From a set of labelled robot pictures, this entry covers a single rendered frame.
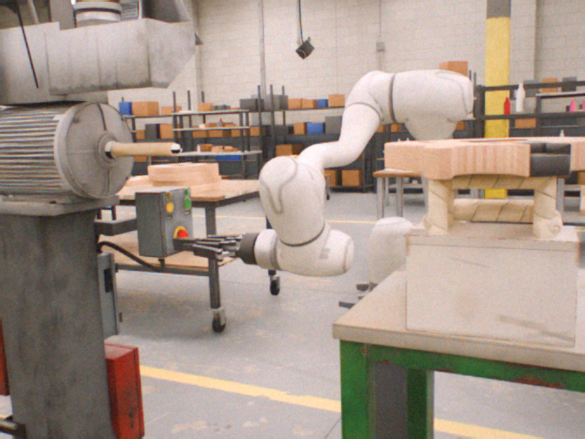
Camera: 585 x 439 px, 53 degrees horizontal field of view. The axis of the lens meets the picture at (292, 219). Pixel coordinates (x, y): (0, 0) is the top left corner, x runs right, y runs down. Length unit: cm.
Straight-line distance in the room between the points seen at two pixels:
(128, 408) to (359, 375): 103
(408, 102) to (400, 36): 1118
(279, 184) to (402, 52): 1164
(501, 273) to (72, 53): 103
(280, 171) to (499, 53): 712
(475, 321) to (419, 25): 1175
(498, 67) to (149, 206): 673
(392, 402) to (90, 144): 127
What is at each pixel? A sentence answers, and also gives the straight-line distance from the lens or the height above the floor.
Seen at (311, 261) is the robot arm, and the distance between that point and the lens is 119.
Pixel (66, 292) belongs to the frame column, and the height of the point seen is 86.
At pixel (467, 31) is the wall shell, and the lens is 1245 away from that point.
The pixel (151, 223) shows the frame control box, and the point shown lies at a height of 103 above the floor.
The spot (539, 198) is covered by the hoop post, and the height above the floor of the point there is 117.
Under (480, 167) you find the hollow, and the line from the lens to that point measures 92.
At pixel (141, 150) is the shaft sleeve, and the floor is 125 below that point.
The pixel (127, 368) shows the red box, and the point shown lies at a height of 57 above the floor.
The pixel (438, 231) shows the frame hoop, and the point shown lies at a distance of 102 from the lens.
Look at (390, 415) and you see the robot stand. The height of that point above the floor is 32.
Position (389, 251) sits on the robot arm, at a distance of 196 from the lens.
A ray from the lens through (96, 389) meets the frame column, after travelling 189.
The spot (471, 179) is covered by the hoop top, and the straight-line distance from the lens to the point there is 100.
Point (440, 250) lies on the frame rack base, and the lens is 102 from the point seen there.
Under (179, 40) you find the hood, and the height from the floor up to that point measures 150.
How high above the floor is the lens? 129
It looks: 9 degrees down
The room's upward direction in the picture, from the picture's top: 2 degrees counter-clockwise
